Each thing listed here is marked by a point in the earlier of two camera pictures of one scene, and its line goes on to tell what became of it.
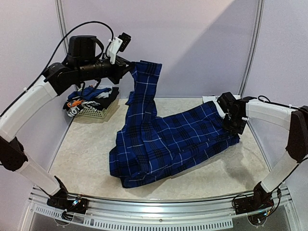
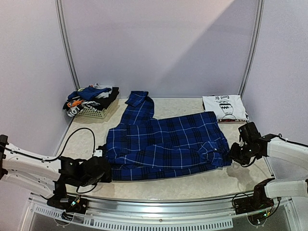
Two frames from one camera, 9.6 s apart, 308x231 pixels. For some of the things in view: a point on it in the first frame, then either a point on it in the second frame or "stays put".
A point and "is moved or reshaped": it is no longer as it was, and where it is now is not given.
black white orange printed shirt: x=73 y=107 stays put
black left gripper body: x=114 y=76 -> x=105 y=178
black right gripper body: x=231 y=120 -> x=235 y=152
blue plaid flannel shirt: x=147 y=146 is moved or reshaped
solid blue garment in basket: x=88 y=93 stays put
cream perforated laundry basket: x=101 y=113 stays put
